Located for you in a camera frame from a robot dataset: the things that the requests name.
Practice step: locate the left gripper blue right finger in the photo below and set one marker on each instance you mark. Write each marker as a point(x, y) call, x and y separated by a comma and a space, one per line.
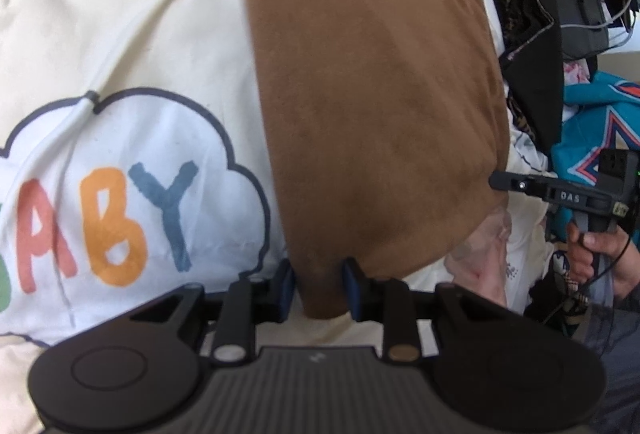
point(365, 296)

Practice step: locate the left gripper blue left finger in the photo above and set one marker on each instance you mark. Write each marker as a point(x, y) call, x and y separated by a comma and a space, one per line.
point(276, 303)

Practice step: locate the brown printed t-shirt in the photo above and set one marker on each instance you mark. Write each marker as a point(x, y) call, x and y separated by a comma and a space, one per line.
point(384, 120)

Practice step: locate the dark blue trouser leg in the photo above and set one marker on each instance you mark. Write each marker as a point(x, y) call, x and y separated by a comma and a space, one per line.
point(613, 334)

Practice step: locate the cream bear print bedsheet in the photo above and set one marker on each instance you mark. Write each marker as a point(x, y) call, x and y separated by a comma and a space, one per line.
point(133, 160)

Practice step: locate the black bag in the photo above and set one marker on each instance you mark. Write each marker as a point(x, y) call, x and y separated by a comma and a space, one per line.
point(584, 25)

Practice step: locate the folded black garment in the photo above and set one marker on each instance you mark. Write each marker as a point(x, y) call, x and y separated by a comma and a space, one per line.
point(532, 66)

